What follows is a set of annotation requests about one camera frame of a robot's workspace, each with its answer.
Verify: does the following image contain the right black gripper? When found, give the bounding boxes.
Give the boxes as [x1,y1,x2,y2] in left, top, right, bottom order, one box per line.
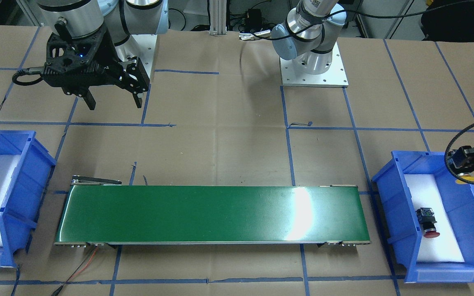
[42,24,150,111]

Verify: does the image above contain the red push button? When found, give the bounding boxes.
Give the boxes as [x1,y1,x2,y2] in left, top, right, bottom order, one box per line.
[416,207,440,239]

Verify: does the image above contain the yellow push button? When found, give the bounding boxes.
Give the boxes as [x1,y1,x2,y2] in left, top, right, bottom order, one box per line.
[455,173,474,184]

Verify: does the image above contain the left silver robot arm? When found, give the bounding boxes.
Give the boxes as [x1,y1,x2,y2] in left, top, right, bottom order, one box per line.
[268,0,474,184]

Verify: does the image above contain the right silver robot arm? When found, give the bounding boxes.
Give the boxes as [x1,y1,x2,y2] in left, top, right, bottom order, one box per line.
[33,0,169,110]

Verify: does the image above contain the blue bin with buttons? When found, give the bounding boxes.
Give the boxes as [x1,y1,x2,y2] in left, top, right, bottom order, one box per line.
[373,150,474,283]

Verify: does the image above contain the white foam pad source bin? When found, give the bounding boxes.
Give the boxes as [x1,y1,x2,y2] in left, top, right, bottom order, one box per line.
[404,174,464,263]

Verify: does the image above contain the green conveyor belt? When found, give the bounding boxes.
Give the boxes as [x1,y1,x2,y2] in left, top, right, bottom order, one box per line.
[54,183,371,245]

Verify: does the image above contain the blue bin empty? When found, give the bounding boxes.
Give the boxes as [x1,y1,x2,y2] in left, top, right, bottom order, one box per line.
[0,130,56,268]

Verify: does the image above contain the braided black cable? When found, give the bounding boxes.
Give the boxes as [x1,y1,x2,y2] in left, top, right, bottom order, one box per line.
[444,109,474,185]

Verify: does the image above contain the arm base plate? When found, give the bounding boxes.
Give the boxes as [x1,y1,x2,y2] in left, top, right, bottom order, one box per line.
[279,43,349,88]
[115,34,158,79]

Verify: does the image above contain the aluminium frame post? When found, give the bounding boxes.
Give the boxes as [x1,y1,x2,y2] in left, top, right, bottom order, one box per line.
[207,0,228,36]

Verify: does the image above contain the red black wire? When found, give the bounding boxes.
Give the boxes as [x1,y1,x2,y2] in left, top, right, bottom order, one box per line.
[52,246,102,296]

